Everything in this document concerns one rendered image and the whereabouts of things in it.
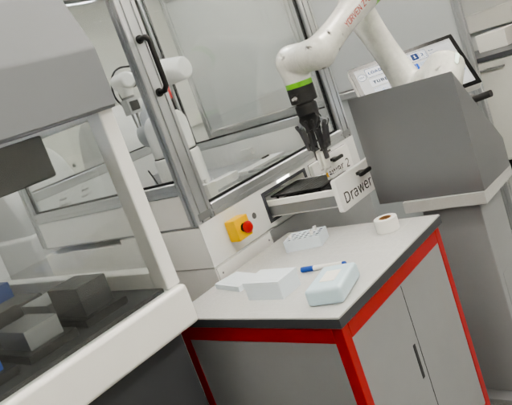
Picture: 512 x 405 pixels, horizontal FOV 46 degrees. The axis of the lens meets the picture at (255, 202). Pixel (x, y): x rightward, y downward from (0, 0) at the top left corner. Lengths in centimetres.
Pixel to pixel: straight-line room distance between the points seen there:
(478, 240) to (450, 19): 168
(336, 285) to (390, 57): 110
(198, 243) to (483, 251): 92
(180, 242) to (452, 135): 92
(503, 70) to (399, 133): 283
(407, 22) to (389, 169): 162
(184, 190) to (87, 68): 60
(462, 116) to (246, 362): 96
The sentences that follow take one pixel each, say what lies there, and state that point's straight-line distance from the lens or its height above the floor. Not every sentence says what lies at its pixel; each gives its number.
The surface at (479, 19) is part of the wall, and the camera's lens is 551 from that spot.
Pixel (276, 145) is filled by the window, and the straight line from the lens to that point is 228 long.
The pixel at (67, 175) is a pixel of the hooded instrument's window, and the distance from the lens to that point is 137.
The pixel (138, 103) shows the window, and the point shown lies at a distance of 194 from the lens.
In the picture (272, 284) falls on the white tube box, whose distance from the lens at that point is 159.
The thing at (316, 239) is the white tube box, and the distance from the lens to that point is 191.
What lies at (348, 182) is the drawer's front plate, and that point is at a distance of 202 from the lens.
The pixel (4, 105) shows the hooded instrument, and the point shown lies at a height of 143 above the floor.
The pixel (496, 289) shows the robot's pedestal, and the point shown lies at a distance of 217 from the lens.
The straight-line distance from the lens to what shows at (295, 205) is 209.
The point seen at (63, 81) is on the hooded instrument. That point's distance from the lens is 140.
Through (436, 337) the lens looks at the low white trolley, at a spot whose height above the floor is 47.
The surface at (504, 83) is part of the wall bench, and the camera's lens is 484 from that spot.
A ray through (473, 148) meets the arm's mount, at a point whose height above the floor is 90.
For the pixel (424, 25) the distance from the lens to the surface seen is 357.
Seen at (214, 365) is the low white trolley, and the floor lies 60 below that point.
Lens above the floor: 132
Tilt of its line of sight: 11 degrees down
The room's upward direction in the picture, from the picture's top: 20 degrees counter-clockwise
